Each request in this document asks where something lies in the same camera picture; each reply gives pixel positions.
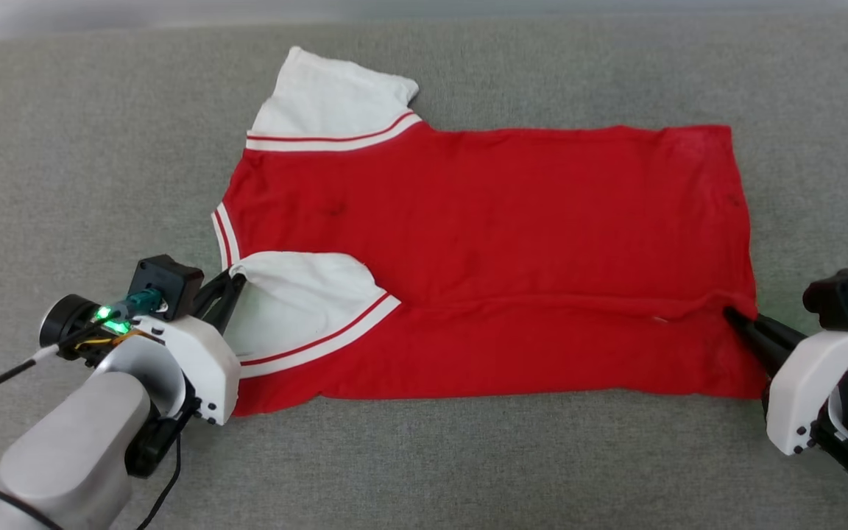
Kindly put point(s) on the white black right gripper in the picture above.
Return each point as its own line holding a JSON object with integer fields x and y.
{"x": 807, "y": 383}

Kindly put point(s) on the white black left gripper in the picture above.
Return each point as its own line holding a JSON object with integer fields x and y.
{"x": 203, "y": 368}

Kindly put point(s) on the red and white sports shirt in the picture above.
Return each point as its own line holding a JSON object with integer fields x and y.
{"x": 505, "y": 243}

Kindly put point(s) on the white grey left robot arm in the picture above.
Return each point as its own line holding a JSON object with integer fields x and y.
{"x": 78, "y": 449}

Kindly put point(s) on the grey fabric sofa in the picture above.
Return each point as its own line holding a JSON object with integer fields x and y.
{"x": 468, "y": 471}

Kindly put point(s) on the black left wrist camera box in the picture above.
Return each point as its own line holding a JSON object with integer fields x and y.
{"x": 166, "y": 283}

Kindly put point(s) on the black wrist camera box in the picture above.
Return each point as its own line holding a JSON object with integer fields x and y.
{"x": 166, "y": 283}
{"x": 840, "y": 294}

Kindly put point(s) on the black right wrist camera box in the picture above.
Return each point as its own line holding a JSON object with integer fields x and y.
{"x": 840, "y": 294}

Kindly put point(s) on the teal left camera connector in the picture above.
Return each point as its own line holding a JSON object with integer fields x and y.
{"x": 143, "y": 300}

